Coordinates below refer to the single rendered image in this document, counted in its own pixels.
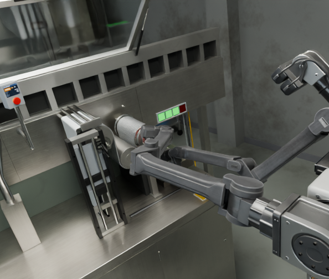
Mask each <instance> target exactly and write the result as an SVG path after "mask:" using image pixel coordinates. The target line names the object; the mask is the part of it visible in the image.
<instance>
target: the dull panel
mask: <svg viewBox="0 0 329 279"><path fill-rule="evenodd" d="M110 160H111V164H112V167H113V170H114V174H115V177H117V176H119V175H121V171H120V167H119V164H118V163H116V162H115V161H114V160H113V159H111V158H110ZM9 187H10V190H11V192H12V194H13V195H15V194H18V193H19V195H20V197H21V199H22V201H23V204H24V206H25V208H26V210H27V212H28V214H29V217H30V218H31V217H33V216H35V215H37V214H39V213H41V212H43V211H45V210H47V209H50V208H52V207H54V206H56V205H58V204H60V203H62V202H64V201H66V200H68V199H71V198H73V197H75V196H77V195H79V194H81V193H82V191H81V188H80V185H79V182H78V179H77V177H76V174H75V171H74V167H73V164H72V162H71V161H68V162H66V163H63V164H61V165H59V166H56V167H54V168H51V169H49V170H46V171H44V172H41V173H39V174H37V175H34V176H32V177H30V178H27V179H25V180H22V181H20V182H18V183H15V184H12V185H10V186H9ZM3 199H4V197H3V195H2V193H1V191H0V201H1V200H3ZM7 228H10V225H9V223H8V221H7V219H6V217H5V215H4V213H3V211H2V208H1V205H0V232H1V231H3V230H5V229H7Z"/></svg>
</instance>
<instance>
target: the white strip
mask: <svg viewBox="0 0 329 279"><path fill-rule="evenodd" d="M56 116H57V117H59V118H60V119H61V121H62V123H63V126H64V129H65V133H66V136H67V138H68V139H69V138H72V137H74V136H77V134H76V132H77V133H80V132H81V130H80V129H79V128H80V127H79V126H78V125H76V124H75V123H74V122H72V121H71V120H70V119H68V118H67V117H66V116H64V117H63V116H62V115H61V114H59V113H58V114H57V115H56ZM73 147H74V149H76V148H79V147H78V144H76V145H73ZM88 193H89V196H90V199H91V202H92V205H93V207H95V206H97V203H96V200H95V197H94V194H93V191H89V192H88Z"/></svg>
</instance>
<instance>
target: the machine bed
mask: <svg viewBox="0 0 329 279"><path fill-rule="evenodd" d="M115 178H116V181H117V186H118V188H119V192H120V196H121V200H122V203H123V206H124V210H125V214H126V217H127V222H128V224H126V225H123V226H121V227H119V228H117V229H116V230H114V231H112V232H110V233H108V234H107V235H105V236H103V238H101V239H100V238H99V237H98V236H97V234H96V231H95V229H94V226H93V223H92V220H91V217H90V214H89V211H88V208H87V206H86V202H85V199H84V196H83V194H82V193H81V194H79V195H77V196H75V197H73V198H71V199H68V200H66V201H64V202H62V203H60V204H58V205H56V206H54V207H52V208H50V209H47V210H45V211H43V212H41V213H39V214H37V215H35V216H33V217H31V218H30V219H31V221H32V223H33V225H34V227H35V230H36V232H37V234H38V236H39V239H40V242H41V243H40V244H38V245H36V246H35V247H33V248H31V249H29V250H27V251H25V252H23V251H22V249H21V247H20V245H19V243H18V241H17V239H16V237H15V235H14V233H13V231H12V229H11V227H10V228H7V229H5V230H3V231H1V232H0V279H93V278H94V277H96V276H98V275H99V274H101V273H103V272H104V271H106V270H107V269H109V268H110V267H112V266H114V265H115V264H117V263H119V262H120V261H122V260H123V259H125V258H127V257H129V256H130V255H132V254H133V253H135V252H136V251H138V250H140V249H141V248H143V247H145V246H146V245H148V244H149V243H151V242H153V241H154V240H156V239H158V238H159V237H161V236H162V235H164V234H165V233H167V232H169V231H171V230H172V229H174V228H175V227H177V226H178V225H180V224H182V223H183V222H185V221H187V220H188V219H190V218H191V217H193V216H195V215H196V214H198V213H200V212H201V211H203V210H204V209H206V208H207V207H209V206H211V205H212V204H214V203H213V202H211V201H210V200H208V199H206V200H204V201H202V200H200V199H199V198H197V197H196V196H195V195H194V194H195V193H192V192H190V191H187V190H185V189H182V190H180V191H178V192H176V193H174V194H173V195H171V196H169V197H168V198H166V199H164V200H162V201H160V202H159V203H157V204H155V205H153V206H151V207H149V208H148V209H146V210H144V211H142V212H140V213H139V214H137V215H135V216H133V217H130V216H129V215H131V214H133V213H135V212H137V211H139V210H140V209H142V208H144V207H146V206H148V205H150V204H151V203H153V202H155V201H156V200H159V199H161V198H162V197H164V196H166V195H167V194H169V193H171V192H173V191H175V190H177V189H178V188H179V187H177V186H175V185H172V184H170V185H169V186H168V187H166V188H164V187H162V186H161V185H159V184H158V183H157V187H158V191H159V192H160V193H161V194H162V196H161V197H159V198H157V199H154V198H153V197H152V196H150V195H148V196H146V195H144V193H143V192H141V191H140V190H139V189H137V188H136V187H135V186H134V185H133V184H132V183H130V182H129V181H128V180H127V179H126V178H125V177H124V176H122V175H119V176H117V177H115ZM106 209H107V212H108V215H107V214H106V213H105V212H104V210H103V213H104V217H105V220H106V223H107V224H109V223H111V222H113V221H115V219H114V216H113V213H112V210H111V207H108V208H106Z"/></svg>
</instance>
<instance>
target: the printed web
mask: <svg viewBox="0 0 329 279"><path fill-rule="evenodd" d="M142 125H145V123H143V122H140V121H138V120H136V119H134V118H132V117H130V116H125V117H123V118H121V119H120V120H119V122H118V124H117V131H118V134H119V137H120V138H121V139H122V140H124V141H126V142H127V143H129V144H130V145H132V146H134V147H135V148H137V147H136V145H135V142H134V136H135V133H136V131H137V130H138V128H139V127H141V126H142ZM99 126H104V127H107V126H105V125H104V124H103V123H102V125H99ZM99 126H96V127H99ZM96 127H93V128H91V129H88V130H86V131H81V132H80V133H77V132H76V134H77V135H80V134H82V133H85V132H87V131H90V130H92V129H94V128H96ZM107 128H108V129H109V130H110V131H111V132H112V135H113V142H112V145H111V148H110V149H108V150H109V155H110V158H111V159H113V160H114V161H115V162H116V163H118V164H119V165H120V166H121V167H123V166H122V165H121V163H120V159H119V155H118V151H117V147H116V142H115V138H114V133H113V131H112V130H111V129H110V128H109V127H107ZM79 129H80V130H81V128H79ZM81 145H82V146H84V145H86V141H84V142H81ZM123 168H125V167H123ZM125 169H130V168H125ZM99 201H100V203H103V202H104V199H103V196H102V195H101V196H99ZM104 212H105V213H106V214H107V215H108V212H107V209H104Z"/></svg>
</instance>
